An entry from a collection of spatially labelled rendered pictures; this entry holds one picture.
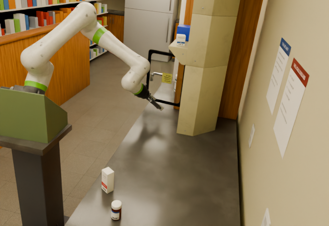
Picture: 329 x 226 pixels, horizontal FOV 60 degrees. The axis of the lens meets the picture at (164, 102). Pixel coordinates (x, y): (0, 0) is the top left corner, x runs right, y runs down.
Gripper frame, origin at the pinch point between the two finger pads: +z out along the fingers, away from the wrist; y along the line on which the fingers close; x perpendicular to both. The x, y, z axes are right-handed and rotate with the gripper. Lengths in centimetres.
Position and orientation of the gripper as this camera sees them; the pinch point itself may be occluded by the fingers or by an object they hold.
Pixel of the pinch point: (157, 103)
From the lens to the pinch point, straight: 208.9
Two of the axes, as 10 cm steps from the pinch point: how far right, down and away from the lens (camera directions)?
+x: -7.1, 7.0, 0.9
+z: 4.9, 3.9, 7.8
